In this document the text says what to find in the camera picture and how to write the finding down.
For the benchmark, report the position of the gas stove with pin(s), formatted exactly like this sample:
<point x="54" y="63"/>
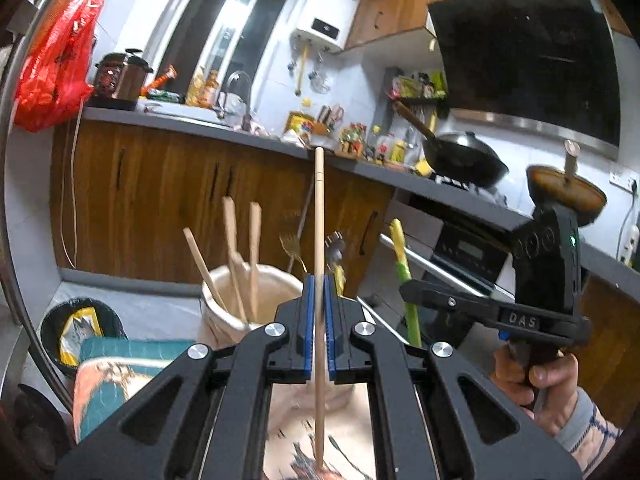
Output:
<point x="465" y="185"/>

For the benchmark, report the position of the light wooden chopstick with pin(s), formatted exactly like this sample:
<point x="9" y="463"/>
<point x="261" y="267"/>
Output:
<point x="255" y="250"/>
<point x="231" y="240"/>
<point x="319" y="210"/>

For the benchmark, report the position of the curved metal frame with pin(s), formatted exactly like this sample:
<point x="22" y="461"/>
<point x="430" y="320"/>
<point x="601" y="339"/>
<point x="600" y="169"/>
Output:
<point x="12" y="220"/>

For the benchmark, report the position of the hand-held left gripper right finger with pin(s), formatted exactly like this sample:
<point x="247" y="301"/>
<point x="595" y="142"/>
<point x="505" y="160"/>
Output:
<point x="329" y="320"/>

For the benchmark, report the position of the printed quilted table mat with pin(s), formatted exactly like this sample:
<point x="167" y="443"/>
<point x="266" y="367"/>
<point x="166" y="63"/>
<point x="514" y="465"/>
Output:
<point x="115" y="350"/>

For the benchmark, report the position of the white power strip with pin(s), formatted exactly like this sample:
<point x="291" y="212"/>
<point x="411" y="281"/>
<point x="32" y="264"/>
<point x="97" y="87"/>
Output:
<point x="631" y="245"/>

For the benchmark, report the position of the person's right hand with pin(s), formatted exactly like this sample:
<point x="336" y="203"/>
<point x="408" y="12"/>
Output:
<point x="555" y="385"/>

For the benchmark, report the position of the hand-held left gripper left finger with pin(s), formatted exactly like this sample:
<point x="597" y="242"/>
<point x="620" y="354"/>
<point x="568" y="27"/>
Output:
<point x="310" y="320"/>

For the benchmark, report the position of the white floral ceramic utensil holder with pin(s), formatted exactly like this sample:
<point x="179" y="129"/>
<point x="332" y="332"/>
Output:
<point x="220" y="320"/>

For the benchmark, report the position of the wall spice rack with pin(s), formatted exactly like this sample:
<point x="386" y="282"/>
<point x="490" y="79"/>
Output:
<point x="415" y="87"/>

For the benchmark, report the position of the chrome kitchen faucet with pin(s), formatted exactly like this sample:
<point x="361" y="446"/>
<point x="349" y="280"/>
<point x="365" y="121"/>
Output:
<point x="242" y="90"/>

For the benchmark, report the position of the black trash bin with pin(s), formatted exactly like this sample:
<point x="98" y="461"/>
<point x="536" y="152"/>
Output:
<point x="52" y="325"/>

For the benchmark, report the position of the white water heater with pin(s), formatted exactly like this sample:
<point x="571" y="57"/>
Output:
<point x="325" y="10"/>

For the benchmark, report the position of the yellow-green plastic utensil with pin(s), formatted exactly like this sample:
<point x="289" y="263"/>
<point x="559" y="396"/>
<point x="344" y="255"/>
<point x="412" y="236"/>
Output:
<point x="400" y="255"/>

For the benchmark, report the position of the orange snack packet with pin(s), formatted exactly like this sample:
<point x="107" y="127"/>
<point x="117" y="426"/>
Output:
<point x="160" y="80"/>

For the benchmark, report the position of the black built-in oven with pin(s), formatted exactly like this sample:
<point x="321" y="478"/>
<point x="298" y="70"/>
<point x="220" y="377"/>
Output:
<point x="470" y="255"/>

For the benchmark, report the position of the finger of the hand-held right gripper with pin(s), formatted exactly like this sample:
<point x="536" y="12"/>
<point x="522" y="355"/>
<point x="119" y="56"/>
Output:
<point x="450" y="305"/>

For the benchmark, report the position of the gold metal fork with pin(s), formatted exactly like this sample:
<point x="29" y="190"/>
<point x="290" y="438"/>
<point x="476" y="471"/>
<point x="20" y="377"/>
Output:
<point x="291" y="250"/>

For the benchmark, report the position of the yellow packet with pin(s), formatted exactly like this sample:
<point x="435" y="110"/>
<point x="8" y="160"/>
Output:
<point x="80" y="335"/>

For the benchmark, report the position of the brown electric pressure cooker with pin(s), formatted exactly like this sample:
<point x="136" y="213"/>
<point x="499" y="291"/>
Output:
<point x="122" y="80"/>

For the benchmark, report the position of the brown wooden pot lid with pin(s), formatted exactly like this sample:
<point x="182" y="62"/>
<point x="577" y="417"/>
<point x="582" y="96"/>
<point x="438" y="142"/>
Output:
<point x="565" y="192"/>

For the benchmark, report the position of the yellow gas pipe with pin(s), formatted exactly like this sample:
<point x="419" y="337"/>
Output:
<point x="299" y="70"/>

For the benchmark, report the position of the glass window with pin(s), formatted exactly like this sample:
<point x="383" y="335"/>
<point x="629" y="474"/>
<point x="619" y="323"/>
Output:
<point x="225" y="25"/>

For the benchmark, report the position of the white wall socket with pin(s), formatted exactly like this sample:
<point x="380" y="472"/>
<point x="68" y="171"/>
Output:
<point x="622" y="178"/>

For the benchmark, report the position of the group of condiment bottles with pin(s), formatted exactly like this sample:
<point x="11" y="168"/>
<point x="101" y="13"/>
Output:
<point x="375" y="142"/>

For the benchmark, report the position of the person's right forearm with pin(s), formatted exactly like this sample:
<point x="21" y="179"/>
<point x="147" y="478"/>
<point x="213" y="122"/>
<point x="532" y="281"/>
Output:
<point x="590" y="430"/>

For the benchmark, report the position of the red plastic bag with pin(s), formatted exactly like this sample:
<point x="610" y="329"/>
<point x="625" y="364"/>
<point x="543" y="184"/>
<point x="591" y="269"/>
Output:
<point x="55" y="70"/>

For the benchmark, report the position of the grey metal bar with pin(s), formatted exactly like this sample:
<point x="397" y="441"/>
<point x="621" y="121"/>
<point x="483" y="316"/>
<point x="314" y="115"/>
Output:
<point x="435" y="262"/>

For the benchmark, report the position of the cooking oil bottle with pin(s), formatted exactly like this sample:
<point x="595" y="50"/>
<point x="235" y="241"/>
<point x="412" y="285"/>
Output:
<point x="202" y="87"/>

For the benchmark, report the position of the black range hood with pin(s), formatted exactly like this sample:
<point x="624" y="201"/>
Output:
<point x="525" y="60"/>

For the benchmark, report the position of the wooden wall cabinet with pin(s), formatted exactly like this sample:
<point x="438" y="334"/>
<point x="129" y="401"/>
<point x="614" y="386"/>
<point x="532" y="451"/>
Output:
<point x="400" y="0"/>

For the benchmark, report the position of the thin wooden chopstick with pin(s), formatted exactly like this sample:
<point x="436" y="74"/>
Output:
<point x="202" y="265"/>

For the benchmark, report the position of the wooden kitchen base cabinet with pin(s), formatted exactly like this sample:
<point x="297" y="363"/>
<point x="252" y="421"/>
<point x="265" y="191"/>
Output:
<point x="165" y="195"/>

